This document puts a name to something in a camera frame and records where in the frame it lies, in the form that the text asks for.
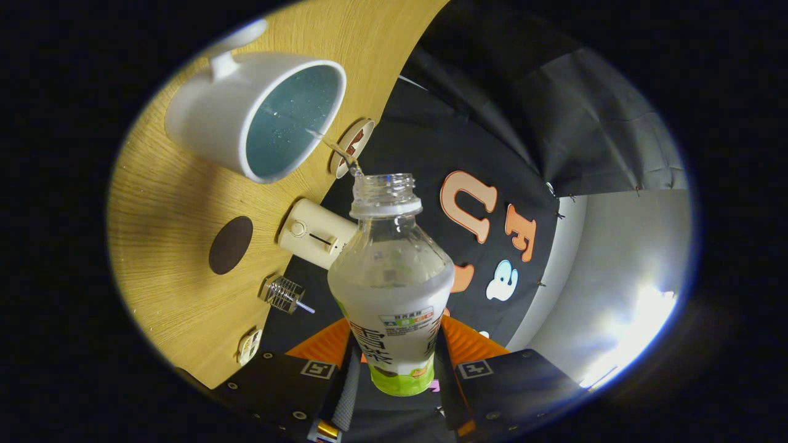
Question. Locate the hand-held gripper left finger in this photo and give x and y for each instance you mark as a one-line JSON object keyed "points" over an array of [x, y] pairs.
{"points": [[271, 387]]}

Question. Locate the clear juice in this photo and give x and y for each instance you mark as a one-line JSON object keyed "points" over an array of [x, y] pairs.
{"points": [[342, 154]]}

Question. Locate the white divided dish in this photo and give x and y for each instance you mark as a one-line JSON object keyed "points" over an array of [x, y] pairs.
{"points": [[249, 347]]}

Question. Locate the white cup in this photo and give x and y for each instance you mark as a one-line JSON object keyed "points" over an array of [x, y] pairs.
{"points": [[209, 117]]}

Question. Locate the dark brown round coaster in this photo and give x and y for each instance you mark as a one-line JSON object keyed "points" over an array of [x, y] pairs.
{"points": [[231, 245]]}

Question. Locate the clear plastic juice bottle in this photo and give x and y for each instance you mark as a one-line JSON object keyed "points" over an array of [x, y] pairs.
{"points": [[394, 307]]}

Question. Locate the wooden table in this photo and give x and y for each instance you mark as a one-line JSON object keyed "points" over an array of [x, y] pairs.
{"points": [[166, 209]]}

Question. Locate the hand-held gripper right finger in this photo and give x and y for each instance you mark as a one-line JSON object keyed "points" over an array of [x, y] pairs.
{"points": [[449, 394]]}

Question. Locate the cream toaster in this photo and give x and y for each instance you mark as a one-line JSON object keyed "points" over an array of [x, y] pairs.
{"points": [[314, 234]]}

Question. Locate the white oval snack plate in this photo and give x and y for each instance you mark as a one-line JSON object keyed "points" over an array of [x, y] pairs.
{"points": [[363, 130]]}

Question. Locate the red dried snack piece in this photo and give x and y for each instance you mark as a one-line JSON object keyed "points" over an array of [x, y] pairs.
{"points": [[352, 144]]}

